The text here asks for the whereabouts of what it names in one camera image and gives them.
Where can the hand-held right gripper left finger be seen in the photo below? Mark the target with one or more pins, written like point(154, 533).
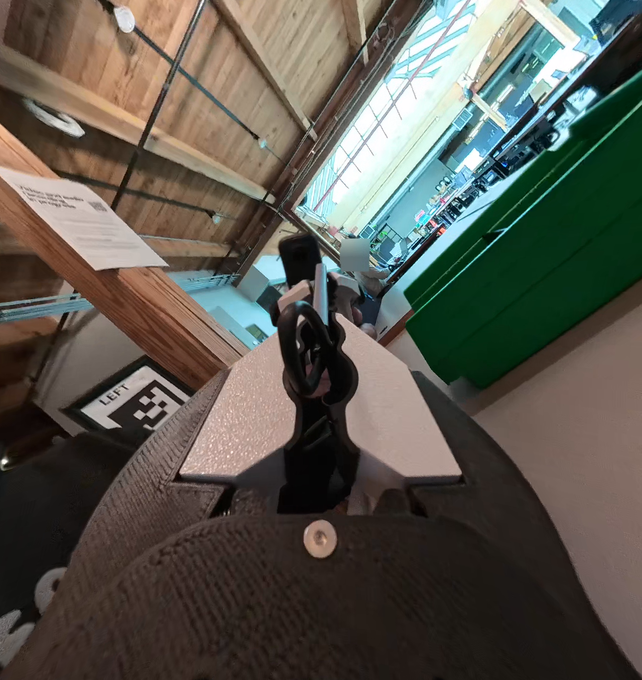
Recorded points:
point(236, 425)

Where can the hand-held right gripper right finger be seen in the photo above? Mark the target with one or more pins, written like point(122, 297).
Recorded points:
point(400, 425)

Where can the grey usb hub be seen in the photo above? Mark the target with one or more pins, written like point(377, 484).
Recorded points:
point(323, 295)

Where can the green plastic bin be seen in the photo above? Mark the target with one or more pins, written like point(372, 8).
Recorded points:
point(538, 276)

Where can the light grey desk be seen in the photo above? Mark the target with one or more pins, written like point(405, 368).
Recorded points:
point(591, 478)

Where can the white paper notice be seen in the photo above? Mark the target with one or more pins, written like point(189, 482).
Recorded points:
point(82, 223)

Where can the white round ceiling fixture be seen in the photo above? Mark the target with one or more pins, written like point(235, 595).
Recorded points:
point(52, 119)
point(123, 18)

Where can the wooden post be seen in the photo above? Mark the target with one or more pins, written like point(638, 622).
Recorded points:
point(140, 308)

